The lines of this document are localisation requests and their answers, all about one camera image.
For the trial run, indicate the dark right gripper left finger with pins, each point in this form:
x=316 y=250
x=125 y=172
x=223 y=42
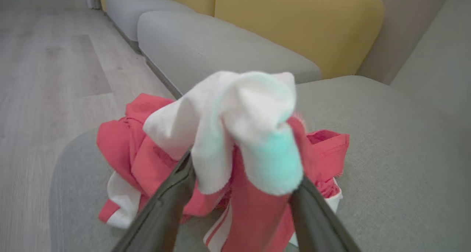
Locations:
x=162 y=215

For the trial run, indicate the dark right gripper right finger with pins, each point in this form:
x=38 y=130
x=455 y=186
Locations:
x=316 y=222

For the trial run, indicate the red and white garment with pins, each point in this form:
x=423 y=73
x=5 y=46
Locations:
x=254 y=134

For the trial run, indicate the grey sofa seat cushion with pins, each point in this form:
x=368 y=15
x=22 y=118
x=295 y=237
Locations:
x=220 y=49
x=128 y=9

